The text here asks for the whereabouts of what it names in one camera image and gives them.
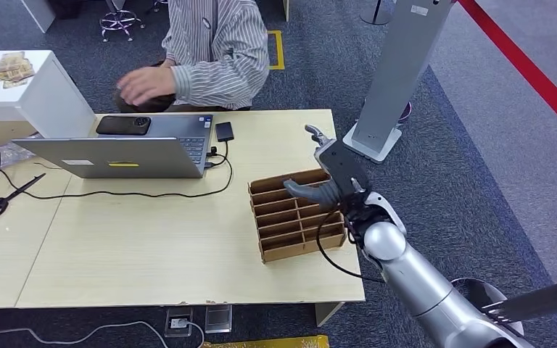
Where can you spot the person's left forearm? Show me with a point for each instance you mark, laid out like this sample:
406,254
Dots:
211,84

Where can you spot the person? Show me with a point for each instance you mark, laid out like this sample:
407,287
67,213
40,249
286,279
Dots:
221,48

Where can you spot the light wooden table leg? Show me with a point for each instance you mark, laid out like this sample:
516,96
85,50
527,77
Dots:
326,312

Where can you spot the floor socket box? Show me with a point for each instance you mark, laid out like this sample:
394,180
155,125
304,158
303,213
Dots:
178,322

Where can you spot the pile of patterned cards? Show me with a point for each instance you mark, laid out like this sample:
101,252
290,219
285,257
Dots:
13,69

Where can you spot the dark grey usb hub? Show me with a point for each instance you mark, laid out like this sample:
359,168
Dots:
224,131

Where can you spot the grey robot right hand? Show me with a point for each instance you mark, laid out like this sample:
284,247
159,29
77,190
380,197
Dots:
343,168

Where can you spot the black stanchion base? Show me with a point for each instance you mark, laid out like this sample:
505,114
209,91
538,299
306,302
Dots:
377,19

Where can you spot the yellow patterned strip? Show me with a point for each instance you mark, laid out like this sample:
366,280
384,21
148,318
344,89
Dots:
278,342

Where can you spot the clear plastic bottle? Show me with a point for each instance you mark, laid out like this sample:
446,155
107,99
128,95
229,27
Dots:
9,153

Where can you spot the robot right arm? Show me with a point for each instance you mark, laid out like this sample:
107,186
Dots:
418,283

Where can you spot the black scissors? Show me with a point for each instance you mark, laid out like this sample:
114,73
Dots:
24,186

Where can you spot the round black disc base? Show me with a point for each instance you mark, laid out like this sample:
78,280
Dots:
475,290

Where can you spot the red barrier strip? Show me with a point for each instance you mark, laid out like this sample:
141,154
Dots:
523,67

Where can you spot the person's left hand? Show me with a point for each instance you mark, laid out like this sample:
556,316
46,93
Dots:
146,85

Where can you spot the chrome stool base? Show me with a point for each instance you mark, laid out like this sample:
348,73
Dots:
120,21

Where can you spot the dark grey metal rod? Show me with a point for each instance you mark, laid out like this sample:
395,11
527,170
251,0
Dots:
543,300

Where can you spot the black smartphone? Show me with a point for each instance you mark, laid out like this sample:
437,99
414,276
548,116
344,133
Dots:
122,126

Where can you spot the brown wooden slotted organizer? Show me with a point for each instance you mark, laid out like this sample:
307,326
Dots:
283,230

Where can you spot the silver grey laptop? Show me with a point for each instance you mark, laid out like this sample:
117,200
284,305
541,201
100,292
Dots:
115,158

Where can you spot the grey pillar stand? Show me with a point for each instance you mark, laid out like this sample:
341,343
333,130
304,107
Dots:
398,72

